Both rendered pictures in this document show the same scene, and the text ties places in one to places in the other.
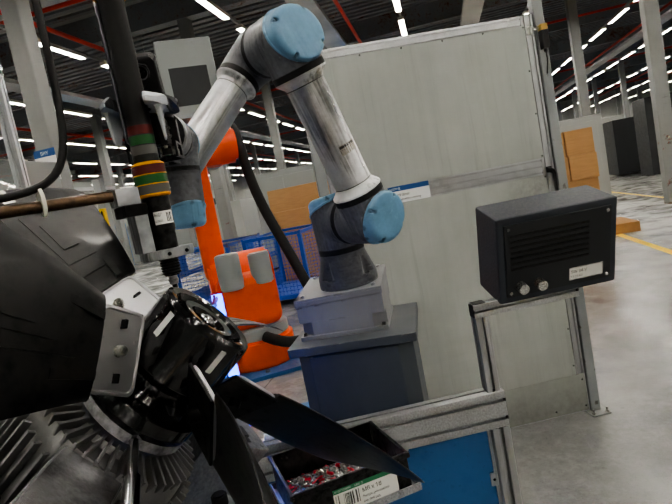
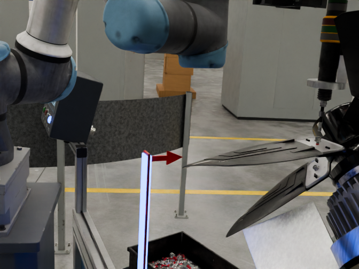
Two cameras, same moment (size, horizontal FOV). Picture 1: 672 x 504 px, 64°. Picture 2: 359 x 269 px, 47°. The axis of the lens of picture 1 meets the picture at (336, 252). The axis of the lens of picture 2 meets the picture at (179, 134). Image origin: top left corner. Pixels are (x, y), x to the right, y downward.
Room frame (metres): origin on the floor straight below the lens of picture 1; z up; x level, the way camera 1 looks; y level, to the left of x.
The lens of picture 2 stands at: (1.23, 0.88, 1.38)
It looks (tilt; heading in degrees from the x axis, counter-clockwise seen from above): 14 degrees down; 251
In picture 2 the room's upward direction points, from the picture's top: 3 degrees clockwise
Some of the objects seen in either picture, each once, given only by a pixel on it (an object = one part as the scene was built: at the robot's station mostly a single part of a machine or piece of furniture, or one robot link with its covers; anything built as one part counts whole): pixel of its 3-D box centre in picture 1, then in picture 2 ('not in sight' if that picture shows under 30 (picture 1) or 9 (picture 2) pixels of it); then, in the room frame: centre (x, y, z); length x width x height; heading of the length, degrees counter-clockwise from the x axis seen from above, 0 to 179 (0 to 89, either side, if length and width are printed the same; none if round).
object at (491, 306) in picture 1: (523, 299); (75, 142); (1.14, -0.38, 1.04); 0.24 x 0.03 x 0.03; 95
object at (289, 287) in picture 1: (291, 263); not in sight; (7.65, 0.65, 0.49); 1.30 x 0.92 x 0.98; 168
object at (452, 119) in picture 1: (451, 222); not in sight; (2.60, -0.58, 1.10); 1.21 x 0.06 x 2.20; 95
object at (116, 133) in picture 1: (115, 125); not in sight; (0.73, 0.25, 1.48); 0.09 x 0.03 x 0.06; 175
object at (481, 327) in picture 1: (484, 346); (80, 179); (1.13, -0.28, 0.96); 0.03 x 0.03 x 0.20; 5
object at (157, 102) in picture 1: (158, 117); not in sight; (0.73, 0.20, 1.48); 0.09 x 0.03 x 0.06; 15
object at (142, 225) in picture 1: (153, 222); (335, 61); (0.72, 0.23, 1.35); 0.09 x 0.07 x 0.10; 130
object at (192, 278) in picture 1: (224, 275); not in sight; (7.82, 1.66, 0.49); 1.27 x 0.88 x 0.98; 168
